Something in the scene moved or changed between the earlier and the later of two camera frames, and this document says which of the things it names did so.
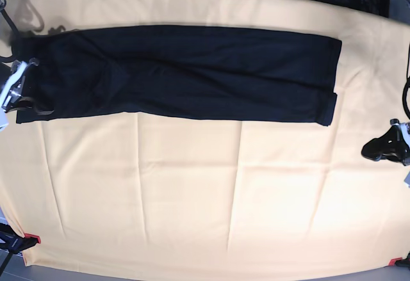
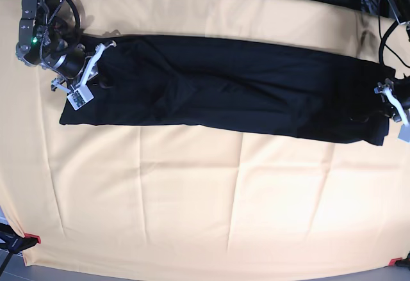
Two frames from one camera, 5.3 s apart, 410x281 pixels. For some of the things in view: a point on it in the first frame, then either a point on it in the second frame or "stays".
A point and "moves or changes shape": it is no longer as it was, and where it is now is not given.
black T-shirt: x=213 y=73 moves or changes shape
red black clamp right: x=400 y=262 stays
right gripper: x=393 y=145 to x=401 y=89
